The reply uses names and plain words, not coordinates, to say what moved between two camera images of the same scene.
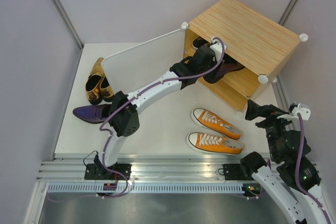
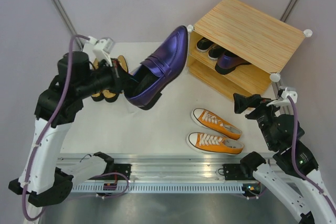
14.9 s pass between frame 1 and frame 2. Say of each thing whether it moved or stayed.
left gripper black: moved
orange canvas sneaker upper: stayed
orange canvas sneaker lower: stayed
